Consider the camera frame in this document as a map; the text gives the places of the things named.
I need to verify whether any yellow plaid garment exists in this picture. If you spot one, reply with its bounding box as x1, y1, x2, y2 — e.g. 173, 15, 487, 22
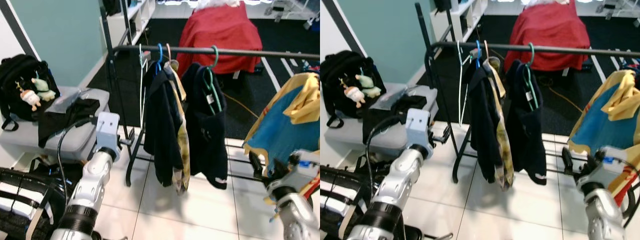
165, 60, 191, 195
484, 56, 515, 192

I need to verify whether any orange floor cable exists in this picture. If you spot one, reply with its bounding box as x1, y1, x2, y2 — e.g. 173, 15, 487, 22
222, 92, 260, 120
547, 86, 583, 113

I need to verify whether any black metal clothes rack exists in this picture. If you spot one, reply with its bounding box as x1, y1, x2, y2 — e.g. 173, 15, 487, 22
414, 2, 640, 185
99, 4, 321, 188

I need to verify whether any black backpack with plush charms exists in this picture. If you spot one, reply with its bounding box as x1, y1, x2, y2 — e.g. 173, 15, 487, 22
0, 54, 61, 132
320, 50, 386, 128

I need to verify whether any green clothes hanger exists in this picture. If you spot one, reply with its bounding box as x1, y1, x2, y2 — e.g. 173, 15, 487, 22
202, 45, 223, 115
522, 42, 540, 111

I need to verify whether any grey padded bench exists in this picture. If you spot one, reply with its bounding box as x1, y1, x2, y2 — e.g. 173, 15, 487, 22
324, 84, 440, 157
0, 87, 111, 162

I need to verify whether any blue and yellow garment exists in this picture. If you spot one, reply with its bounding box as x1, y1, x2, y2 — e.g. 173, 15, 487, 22
568, 69, 640, 211
243, 71, 321, 208

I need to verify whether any green plush toy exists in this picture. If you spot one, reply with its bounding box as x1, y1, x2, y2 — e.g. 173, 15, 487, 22
356, 69, 382, 98
31, 71, 57, 102

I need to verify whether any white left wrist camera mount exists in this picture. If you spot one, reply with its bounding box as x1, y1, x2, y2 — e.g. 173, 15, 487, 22
406, 109, 434, 148
95, 112, 122, 151

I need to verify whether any white wire hanger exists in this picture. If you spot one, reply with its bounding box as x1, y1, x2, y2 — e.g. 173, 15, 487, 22
138, 44, 151, 128
456, 41, 473, 127

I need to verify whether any black folded cloth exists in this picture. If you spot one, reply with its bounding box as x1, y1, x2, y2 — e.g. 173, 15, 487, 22
37, 98, 101, 148
361, 95, 427, 143

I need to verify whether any red cloth covered table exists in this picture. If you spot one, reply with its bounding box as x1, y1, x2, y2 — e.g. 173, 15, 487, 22
504, 2, 591, 71
176, 2, 263, 76

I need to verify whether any white crumpled cloth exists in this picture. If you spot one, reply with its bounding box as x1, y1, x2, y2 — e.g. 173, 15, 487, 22
192, 0, 241, 11
520, 0, 571, 8

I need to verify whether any white plush doll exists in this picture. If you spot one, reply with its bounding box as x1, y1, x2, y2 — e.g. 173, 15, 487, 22
340, 79, 367, 108
16, 82, 42, 112

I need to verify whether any dark navy jacket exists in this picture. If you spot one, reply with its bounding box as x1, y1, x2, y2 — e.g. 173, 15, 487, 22
462, 62, 501, 183
143, 62, 183, 188

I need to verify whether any grey flat sleeve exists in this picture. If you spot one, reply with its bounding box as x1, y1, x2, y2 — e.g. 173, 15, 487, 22
371, 82, 408, 111
44, 86, 82, 113

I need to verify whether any white shelf unit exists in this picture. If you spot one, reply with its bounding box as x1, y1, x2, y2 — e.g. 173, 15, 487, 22
105, 0, 156, 46
430, 0, 488, 43

